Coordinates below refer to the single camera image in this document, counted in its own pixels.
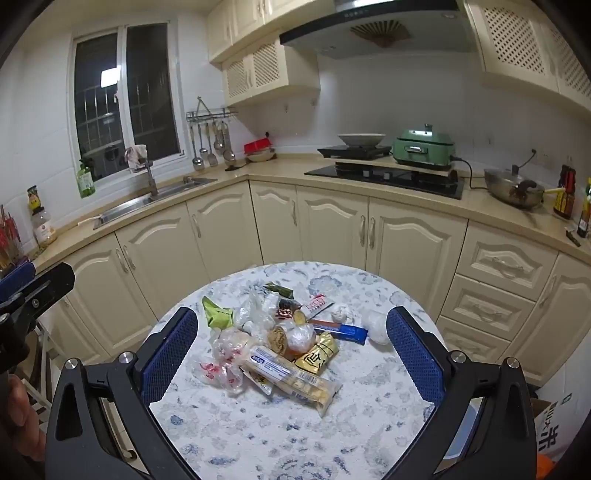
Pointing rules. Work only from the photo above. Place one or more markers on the metal faucet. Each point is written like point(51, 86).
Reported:
point(148, 177)

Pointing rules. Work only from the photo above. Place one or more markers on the dark red snack packet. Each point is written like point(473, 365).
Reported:
point(286, 310)

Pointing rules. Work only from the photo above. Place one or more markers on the metal wok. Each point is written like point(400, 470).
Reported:
point(510, 191)

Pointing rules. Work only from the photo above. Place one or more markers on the white label jar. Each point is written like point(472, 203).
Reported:
point(45, 230)

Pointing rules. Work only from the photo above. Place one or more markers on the green snack packet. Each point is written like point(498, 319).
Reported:
point(217, 314)

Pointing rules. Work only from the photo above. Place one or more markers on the clear plastic bag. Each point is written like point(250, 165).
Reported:
point(256, 314)

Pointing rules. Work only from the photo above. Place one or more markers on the green cap bottle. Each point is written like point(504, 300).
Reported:
point(584, 217)

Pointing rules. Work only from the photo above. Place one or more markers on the clear bag with biscuit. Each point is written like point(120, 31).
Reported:
point(300, 339)

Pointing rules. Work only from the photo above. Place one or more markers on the red box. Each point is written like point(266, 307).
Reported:
point(257, 146)

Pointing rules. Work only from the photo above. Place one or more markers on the wall utensil rack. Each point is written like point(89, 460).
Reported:
point(210, 114)

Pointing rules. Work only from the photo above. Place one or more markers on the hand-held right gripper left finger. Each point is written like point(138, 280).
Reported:
point(171, 355)

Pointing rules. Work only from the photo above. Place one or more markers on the red chopsticks bundle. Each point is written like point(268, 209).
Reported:
point(10, 240)

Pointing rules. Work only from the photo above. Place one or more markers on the red print plastic bag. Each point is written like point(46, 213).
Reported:
point(221, 364)

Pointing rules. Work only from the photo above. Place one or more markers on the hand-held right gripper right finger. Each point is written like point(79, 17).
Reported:
point(413, 355)

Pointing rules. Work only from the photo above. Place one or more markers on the steel sink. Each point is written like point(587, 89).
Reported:
point(138, 205)

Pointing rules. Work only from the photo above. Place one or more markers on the white shallow bowl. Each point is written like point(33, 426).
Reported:
point(361, 140)

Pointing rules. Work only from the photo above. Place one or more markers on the cream lattice upper cabinet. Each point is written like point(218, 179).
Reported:
point(263, 60)
point(521, 41)

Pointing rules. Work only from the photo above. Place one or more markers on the white pink cloth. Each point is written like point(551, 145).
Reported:
point(136, 156)

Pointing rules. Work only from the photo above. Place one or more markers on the white slatted frame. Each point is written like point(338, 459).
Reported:
point(44, 350)

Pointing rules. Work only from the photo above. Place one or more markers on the small printed jar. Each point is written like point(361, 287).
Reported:
point(33, 198)

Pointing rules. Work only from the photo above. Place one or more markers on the range hood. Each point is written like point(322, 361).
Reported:
point(369, 41)

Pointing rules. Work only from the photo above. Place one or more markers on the black gas stove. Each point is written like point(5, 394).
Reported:
point(383, 182)

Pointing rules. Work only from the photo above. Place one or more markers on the green electric cooker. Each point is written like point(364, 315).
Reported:
point(422, 147)

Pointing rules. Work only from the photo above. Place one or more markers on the clear plastic wrap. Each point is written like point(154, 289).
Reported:
point(376, 327)

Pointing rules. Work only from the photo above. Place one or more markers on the metal skimmer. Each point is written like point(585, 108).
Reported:
point(229, 154)

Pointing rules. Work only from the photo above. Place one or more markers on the white crumpled tissue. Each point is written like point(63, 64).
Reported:
point(340, 314)

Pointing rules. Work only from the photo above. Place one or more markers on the blue brown bar wrapper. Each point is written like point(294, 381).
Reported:
point(346, 333)

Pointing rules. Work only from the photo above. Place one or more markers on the beige bowl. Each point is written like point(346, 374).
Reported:
point(261, 157)

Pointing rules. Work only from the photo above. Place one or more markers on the dark sauce bottle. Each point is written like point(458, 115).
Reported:
point(564, 198)

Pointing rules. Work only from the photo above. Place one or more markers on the gold black packet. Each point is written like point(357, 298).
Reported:
point(318, 355)

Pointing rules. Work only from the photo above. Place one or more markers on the cream lower kitchen cabinets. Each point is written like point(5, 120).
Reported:
point(323, 230)

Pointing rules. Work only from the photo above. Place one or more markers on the green dish soap bottle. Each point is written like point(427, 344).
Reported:
point(86, 182)

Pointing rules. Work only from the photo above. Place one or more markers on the red white wrapper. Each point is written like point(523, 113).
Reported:
point(318, 304)

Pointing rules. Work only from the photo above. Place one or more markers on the long cracker packet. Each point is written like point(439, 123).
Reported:
point(286, 374)

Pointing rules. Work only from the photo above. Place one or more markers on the kitchen window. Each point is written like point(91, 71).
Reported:
point(124, 97)

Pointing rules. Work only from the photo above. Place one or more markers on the dark green wrapper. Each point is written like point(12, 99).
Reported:
point(279, 290)

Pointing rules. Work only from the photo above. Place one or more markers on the small black tool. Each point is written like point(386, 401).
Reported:
point(572, 237)

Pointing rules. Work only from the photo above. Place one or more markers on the metal spatula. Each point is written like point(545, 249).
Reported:
point(212, 159)

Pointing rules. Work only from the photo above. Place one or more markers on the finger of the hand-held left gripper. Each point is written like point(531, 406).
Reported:
point(16, 279)
point(48, 288)

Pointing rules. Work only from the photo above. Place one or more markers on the person's left hand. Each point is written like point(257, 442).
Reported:
point(25, 420)

